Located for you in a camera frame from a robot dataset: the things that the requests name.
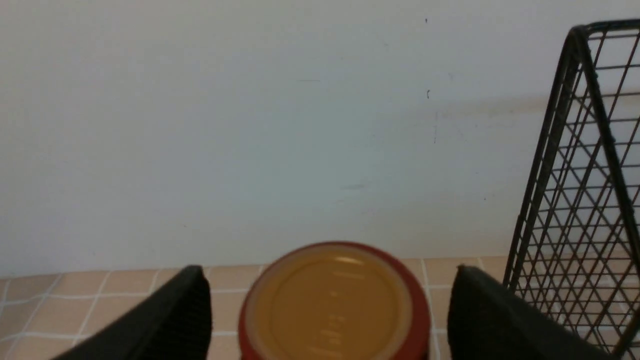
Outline dark soy sauce bottle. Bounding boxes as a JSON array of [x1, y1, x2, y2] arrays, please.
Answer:
[[237, 241, 432, 360]]

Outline black wire mesh shelf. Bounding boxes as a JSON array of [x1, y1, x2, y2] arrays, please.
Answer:
[[502, 18, 640, 360]]

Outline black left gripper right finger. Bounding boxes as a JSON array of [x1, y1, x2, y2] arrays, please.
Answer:
[[447, 265, 618, 360]]

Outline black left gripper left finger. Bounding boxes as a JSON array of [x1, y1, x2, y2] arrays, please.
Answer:
[[57, 265, 213, 360]]

